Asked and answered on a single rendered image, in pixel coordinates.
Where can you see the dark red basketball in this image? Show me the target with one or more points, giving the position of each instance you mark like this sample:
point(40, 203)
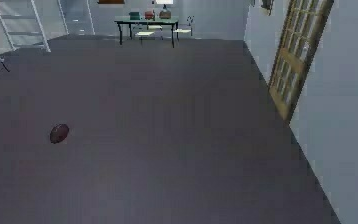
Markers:
point(59, 133)

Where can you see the white seat black chair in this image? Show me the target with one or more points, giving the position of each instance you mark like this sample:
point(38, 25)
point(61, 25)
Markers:
point(184, 29)
point(144, 34)
point(155, 27)

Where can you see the green table with black legs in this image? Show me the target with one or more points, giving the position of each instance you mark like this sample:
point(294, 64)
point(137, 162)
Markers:
point(147, 21)

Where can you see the red box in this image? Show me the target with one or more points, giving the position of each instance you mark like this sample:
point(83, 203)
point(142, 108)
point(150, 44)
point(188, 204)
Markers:
point(149, 15)

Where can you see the teal box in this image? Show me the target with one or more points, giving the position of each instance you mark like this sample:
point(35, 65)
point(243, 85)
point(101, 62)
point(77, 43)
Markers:
point(134, 15)

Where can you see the wooden glazed room door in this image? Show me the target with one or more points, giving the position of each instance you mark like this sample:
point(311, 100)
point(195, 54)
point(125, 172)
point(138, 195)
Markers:
point(297, 56)

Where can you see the white ladder shelf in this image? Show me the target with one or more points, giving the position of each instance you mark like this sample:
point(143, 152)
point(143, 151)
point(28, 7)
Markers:
point(20, 25)

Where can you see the brown framed wall picture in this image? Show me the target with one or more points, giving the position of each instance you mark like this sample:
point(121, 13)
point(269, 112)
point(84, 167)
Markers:
point(111, 1)

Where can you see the dark wall fixture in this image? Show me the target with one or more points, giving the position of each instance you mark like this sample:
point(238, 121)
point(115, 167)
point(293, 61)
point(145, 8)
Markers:
point(267, 4)

